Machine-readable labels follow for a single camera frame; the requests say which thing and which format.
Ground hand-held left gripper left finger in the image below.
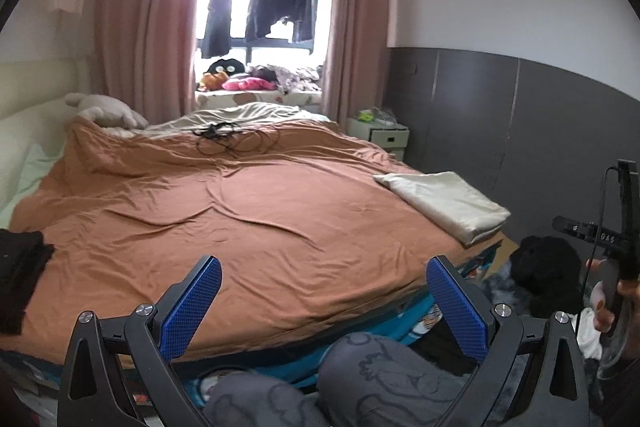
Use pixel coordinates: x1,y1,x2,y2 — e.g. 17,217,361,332
57,255,223,427

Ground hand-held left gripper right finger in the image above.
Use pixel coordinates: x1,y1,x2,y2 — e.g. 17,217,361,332
426,255,593,427

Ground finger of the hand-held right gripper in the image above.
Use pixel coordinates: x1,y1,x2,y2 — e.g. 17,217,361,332
552,216,583,236

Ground cream jacket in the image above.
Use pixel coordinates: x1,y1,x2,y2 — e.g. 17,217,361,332
372,171,511,244

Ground black folded clothes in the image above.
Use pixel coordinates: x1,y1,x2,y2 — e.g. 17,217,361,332
0,228,56,335

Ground pile of patterned clothes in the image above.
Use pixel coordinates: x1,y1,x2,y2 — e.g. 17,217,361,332
247,64,323,92

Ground person's right hand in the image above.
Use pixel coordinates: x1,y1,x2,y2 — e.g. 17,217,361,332
585,259,640,338

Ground black fluffy item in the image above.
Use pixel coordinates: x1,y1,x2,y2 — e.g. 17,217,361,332
510,235,593,313

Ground orange-brown blanket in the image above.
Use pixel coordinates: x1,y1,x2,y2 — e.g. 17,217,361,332
9,104,506,368

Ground person's right leg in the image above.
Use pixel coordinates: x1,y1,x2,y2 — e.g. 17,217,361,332
317,333,496,427

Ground person's leg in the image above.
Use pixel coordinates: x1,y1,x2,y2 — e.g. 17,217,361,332
317,333,496,427
202,369,326,427

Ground person's left leg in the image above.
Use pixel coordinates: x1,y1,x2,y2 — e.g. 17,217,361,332
202,369,326,427

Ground white nightstand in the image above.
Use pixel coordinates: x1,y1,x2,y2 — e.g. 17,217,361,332
346,117,411,152

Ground white plush toy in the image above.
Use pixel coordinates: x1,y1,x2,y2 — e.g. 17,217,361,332
64,93,150,130

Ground light green pillow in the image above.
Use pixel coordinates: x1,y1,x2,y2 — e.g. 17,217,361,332
0,142,68,215

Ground pink plush toy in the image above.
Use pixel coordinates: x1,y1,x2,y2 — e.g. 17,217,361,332
221,77,277,92

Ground black plush toy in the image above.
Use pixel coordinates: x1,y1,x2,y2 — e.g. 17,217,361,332
207,58,246,75

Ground cream padded headboard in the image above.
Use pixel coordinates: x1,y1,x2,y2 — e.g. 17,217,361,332
0,59,98,208

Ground pink curtain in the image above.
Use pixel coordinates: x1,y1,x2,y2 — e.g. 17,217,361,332
95,0,218,125
320,0,401,122

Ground dark hanging long coat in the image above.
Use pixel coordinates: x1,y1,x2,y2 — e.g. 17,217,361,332
200,0,235,59

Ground tangled black cable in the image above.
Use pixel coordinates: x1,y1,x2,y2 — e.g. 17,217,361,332
194,122,281,158

